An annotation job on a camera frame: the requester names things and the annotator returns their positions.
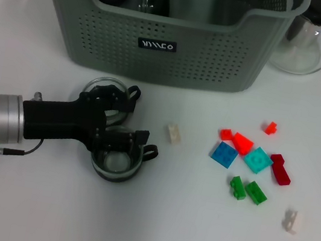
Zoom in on clear glass carafe black lid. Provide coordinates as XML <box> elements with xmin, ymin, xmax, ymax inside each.
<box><xmin>265</xmin><ymin>0</ymin><xmax>321</xmax><ymax>80</ymax></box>

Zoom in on blue flat toy brick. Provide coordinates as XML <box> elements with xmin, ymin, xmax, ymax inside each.
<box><xmin>208</xmin><ymin>140</ymin><xmax>240</xmax><ymax>170</ymax></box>

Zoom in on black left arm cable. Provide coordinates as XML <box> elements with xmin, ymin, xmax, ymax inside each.
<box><xmin>0</xmin><ymin>131</ymin><xmax>45</xmax><ymax>167</ymax></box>

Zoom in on dark red long brick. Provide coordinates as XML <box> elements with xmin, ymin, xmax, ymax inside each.
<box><xmin>266</xmin><ymin>152</ymin><xmax>295</xmax><ymax>188</ymax></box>

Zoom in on grey-green perforated storage bin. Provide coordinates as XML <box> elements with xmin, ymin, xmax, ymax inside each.
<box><xmin>18</xmin><ymin>0</ymin><xmax>311</xmax><ymax>106</ymax></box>

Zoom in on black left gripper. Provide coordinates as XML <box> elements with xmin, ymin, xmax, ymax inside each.
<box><xmin>18</xmin><ymin>71</ymin><xmax>157</xmax><ymax>160</ymax></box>

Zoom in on white toy brick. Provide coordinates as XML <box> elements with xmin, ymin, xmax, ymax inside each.
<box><xmin>280</xmin><ymin>208</ymin><xmax>301</xmax><ymax>236</ymax></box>
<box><xmin>164</xmin><ymin>122</ymin><xmax>184</xmax><ymax>145</ymax></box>

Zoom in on teal flat toy brick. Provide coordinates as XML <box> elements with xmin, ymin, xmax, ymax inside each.
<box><xmin>242</xmin><ymin>145</ymin><xmax>276</xmax><ymax>178</ymax></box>

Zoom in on small orange-red square brick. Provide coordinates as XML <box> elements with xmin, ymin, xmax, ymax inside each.
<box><xmin>218</xmin><ymin>127</ymin><xmax>235</xmax><ymax>142</ymax></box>

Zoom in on green toy brick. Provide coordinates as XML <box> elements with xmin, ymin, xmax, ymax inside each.
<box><xmin>242</xmin><ymin>179</ymin><xmax>270</xmax><ymax>207</ymax></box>
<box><xmin>227</xmin><ymin>174</ymin><xmax>250</xmax><ymax>202</ymax></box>

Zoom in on tiny orange-red brick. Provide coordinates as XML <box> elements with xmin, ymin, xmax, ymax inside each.
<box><xmin>261</xmin><ymin>120</ymin><xmax>279</xmax><ymax>136</ymax></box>

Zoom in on orange-red slope brick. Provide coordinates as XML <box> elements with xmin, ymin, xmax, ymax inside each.
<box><xmin>230</xmin><ymin>132</ymin><xmax>256</xmax><ymax>157</ymax></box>

